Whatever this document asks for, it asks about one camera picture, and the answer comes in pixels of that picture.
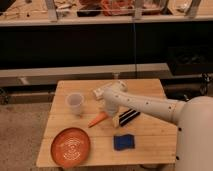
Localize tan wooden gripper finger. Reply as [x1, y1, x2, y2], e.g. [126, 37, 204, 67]
[112, 116, 120, 128]

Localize orange carrot shaped pepper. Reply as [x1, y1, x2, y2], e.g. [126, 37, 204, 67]
[88, 112, 108, 127]

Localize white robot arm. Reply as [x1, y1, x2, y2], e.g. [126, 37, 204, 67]
[103, 84, 213, 171]

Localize wooden table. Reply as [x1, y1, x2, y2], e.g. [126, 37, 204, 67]
[37, 80, 176, 167]

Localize blue sponge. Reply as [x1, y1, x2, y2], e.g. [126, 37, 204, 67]
[113, 134, 135, 151]

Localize white toy bottle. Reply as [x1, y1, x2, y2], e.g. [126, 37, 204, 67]
[93, 83, 111, 100]

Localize translucent plastic cup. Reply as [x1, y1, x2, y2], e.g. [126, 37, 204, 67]
[65, 92, 84, 116]

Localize orange ribbed plate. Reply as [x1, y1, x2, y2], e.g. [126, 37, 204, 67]
[51, 127, 90, 168]

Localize black bin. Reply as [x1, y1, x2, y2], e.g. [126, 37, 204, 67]
[167, 45, 213, 75]

